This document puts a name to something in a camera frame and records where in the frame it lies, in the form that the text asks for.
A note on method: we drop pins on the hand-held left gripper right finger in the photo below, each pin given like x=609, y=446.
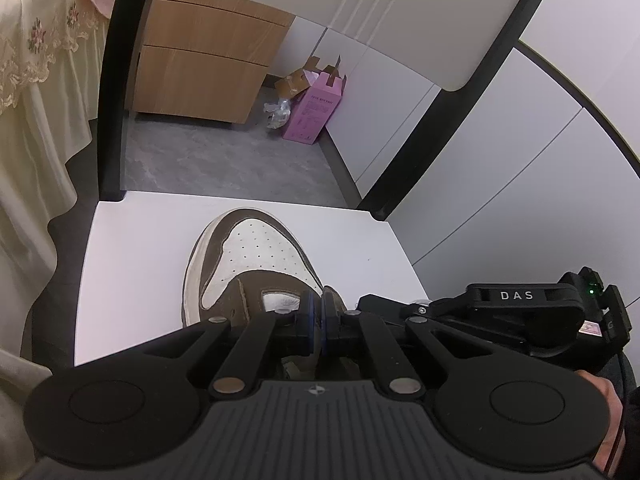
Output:
x=327, y=321

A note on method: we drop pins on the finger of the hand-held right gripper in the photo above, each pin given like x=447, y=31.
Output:
x=385, y=305

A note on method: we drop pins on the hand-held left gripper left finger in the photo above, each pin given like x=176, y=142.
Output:
x=311, y=321

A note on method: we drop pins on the brown and white sneaker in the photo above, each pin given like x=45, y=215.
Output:
x=250, y=255

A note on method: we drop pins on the person's right hand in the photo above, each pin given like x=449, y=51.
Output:
x=607, y=410

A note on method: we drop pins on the pink cardboard box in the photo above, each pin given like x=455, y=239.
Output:
x=312, y=107

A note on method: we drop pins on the crumpled clear plastic wrap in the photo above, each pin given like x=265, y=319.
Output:
x=277, y=112

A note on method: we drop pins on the brown cardboard box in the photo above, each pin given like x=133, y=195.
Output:
x=297, y=80

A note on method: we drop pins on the wooden drawer cabinet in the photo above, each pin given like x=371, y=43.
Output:
x=210, y=60

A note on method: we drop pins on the bed with cream quilted cover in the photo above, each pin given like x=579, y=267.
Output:
x=35, y=110

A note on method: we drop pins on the white chair with black frame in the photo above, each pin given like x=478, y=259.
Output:
x=150, y=280

